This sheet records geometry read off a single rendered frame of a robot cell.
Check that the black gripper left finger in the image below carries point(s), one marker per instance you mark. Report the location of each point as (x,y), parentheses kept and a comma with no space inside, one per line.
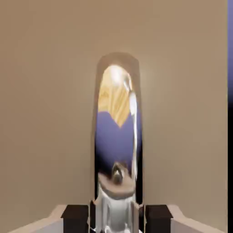
(76,218)

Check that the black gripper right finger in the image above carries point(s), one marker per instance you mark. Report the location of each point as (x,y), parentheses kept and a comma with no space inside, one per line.
(157,218)

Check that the tan cabinet door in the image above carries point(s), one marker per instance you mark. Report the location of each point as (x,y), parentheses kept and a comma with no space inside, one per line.
(45,109)

